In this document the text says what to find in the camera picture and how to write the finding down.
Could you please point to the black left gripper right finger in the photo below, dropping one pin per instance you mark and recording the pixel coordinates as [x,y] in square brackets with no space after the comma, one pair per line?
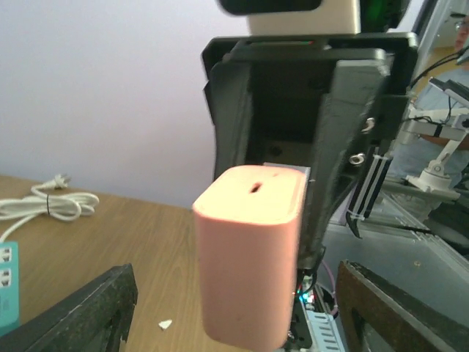
[379,316]

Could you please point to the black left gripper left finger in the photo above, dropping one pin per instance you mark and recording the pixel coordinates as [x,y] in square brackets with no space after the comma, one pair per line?
[96,317]

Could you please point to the pink charger plug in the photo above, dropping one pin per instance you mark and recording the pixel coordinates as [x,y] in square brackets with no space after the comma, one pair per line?
[247,225]

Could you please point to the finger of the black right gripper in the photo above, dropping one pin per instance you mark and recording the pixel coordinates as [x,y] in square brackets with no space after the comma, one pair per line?
[340,134]
[231,109]

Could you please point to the teal power strip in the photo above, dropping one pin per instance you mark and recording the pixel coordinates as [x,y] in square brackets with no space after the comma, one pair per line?
[10,293]

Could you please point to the slotted cable duct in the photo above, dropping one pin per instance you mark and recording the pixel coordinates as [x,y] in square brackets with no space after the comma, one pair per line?
[324,333]

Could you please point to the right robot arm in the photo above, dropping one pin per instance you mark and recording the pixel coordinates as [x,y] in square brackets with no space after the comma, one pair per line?
[296,18]

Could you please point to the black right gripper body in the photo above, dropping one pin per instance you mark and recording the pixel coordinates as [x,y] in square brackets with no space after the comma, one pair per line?
[291,75]

